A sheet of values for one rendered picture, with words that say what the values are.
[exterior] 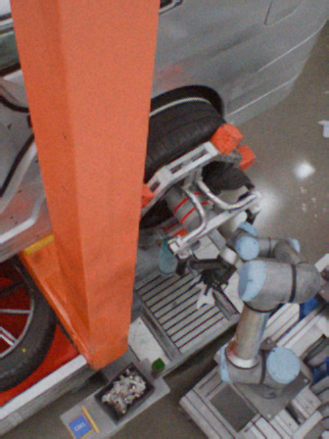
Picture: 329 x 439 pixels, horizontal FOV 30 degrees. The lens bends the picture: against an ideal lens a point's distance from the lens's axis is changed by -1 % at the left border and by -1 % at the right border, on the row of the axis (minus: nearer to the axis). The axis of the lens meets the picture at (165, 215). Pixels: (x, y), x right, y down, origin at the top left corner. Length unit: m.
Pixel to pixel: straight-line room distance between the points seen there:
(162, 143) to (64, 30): 1.46
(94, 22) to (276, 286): 1.12
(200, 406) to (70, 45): 2.23
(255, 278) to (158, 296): 1.45
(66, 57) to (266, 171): 2.86
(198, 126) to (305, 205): 1.43
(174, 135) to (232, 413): 1.31
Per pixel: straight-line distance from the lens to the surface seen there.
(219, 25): 2.13
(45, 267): 2.56
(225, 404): 2.92
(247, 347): 2.00
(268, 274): 1.78
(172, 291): 3.23
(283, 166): 3.70
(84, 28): 0.84
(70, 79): 0.90
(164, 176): 2.23
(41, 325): 2.66
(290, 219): 3.54
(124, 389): 2.51
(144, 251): 3.07
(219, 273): 2.31
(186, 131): 2.27
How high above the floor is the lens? 3.04
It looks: 63 degrees down
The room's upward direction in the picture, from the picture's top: 10 degrees clockwise
